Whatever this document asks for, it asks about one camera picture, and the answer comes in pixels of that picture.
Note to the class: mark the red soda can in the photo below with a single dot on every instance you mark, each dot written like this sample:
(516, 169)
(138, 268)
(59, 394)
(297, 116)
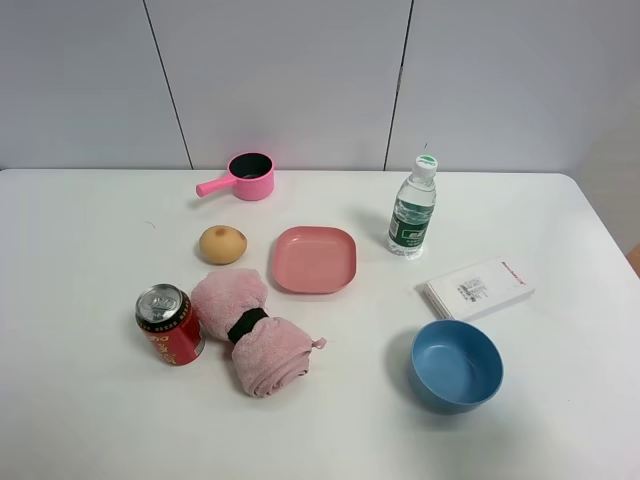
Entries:
(166, 316)

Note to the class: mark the pink square plate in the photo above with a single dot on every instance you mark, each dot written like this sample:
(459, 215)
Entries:
(314, 260)

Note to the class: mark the pink toy saucepan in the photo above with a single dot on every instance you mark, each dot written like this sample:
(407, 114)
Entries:
(250, 176)

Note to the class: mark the clear water bottle green label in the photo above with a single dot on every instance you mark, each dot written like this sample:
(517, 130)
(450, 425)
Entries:
(413, 208)

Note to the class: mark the tan round bun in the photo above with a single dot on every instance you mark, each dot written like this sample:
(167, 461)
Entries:
(222, 245)

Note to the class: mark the black band on towel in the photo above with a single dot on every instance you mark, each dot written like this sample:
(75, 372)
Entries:
(245, 324)

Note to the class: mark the rolled pink towel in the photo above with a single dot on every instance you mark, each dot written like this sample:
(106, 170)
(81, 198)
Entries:
(275, 353)

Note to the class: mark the white flat cardboard box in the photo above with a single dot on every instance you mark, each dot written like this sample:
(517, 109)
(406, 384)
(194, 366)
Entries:
(477, 290)

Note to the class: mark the blue plastic bowl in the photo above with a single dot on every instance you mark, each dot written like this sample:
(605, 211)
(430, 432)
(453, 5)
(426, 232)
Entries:
(454, 367)

